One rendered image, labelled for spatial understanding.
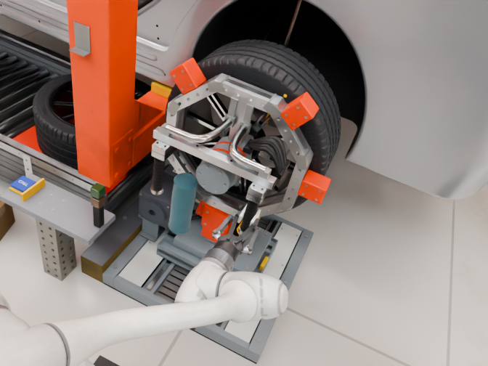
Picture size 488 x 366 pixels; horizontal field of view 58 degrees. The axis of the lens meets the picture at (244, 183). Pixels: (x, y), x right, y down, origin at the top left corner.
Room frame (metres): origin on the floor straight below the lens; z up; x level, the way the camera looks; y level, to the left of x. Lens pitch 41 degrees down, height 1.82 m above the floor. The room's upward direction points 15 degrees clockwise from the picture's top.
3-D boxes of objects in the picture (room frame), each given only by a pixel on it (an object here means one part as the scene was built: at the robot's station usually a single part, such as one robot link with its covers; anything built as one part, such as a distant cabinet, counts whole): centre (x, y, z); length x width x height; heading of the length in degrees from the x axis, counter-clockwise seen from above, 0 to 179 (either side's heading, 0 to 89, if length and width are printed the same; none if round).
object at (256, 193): (1.04, -0.05, 0.93); 0.09 x 0.05 x 0.05; 166
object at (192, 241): (1.44, 0.02, 0.32); 0.40 x 0.30 x 0.28; 76
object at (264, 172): (1.13, 0.00, 1.03); 0.19 x 0.18 x 0.11; 166
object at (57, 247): (1.17, 0.73, 0.21); 0.10 x 0.10 x 0.42; 76
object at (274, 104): (1.28, 0.06, 0.85); 0.54 x 0.07 x 0.54; 76
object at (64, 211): (1.17, 0.71, 0.44); 0.43 x 0.17 x 0.03; 76
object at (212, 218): (1.31, 0.05, 0.48); 0.16 x 0.12 x 0.17; 166
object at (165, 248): (1.44, 0.04, 0.13); 0.50 x 0.36 x 0.10; 76
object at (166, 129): (1.18, 0.19, 1.03); 0.19 x 0.18 x 0.11; 166
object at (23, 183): (1.21, 0.87, 0.47); 0.07 x 0.07 x 0.02; 76
